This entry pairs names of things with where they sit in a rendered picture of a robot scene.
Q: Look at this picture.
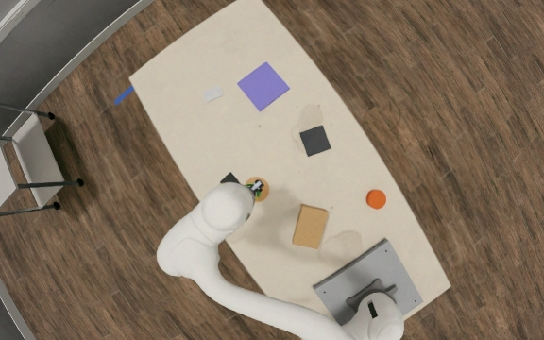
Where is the orange short cylinder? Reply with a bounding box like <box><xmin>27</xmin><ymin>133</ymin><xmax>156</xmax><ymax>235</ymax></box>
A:
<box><xmin>365</xmin><ymin>189</ymin><xmax>386</xmax><ymax>210</ymax></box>

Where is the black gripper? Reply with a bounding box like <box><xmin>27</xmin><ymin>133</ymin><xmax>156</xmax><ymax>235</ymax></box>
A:
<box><xmin>247</xmin><ymin>179</ymin><xmax>264</xmax><ymax>196</ymax></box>

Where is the tan round disc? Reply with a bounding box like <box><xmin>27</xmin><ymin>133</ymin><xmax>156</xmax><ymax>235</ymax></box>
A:
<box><xmin>245</xmin><ymin>177</ymin><xmax>269</xmax><ymax>202</ymax></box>

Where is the tan cardboard box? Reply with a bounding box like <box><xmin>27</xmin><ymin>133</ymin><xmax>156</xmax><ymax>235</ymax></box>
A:
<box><xmin>293</xmin><ymin>204</ymin><xmax>328</xmax><ymax>249</ymax></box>

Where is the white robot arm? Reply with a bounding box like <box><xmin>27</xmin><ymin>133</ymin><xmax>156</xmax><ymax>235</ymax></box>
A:
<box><xmin>157</xmin><ymin>172</ymin><xmax>404</xmax><ymax>340</ymax></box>

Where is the dark grey square slate coaster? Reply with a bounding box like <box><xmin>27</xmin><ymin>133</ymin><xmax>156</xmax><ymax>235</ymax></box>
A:
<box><xmin>299</xmin><ymin>125</ymin><xmax>332</xmax><ymax>157</ymax></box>

